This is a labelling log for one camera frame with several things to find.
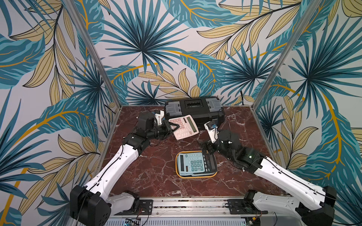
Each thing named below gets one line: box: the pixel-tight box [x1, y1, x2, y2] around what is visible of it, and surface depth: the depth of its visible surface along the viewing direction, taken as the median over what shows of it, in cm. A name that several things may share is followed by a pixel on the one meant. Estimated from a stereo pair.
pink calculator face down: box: [168, 114, 200, 140], surface depth 75 cm
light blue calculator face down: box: [177, 152, 206, 176], surface depth 81 cm
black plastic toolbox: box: [164, 96, 226, 130], surface depth 97 cm
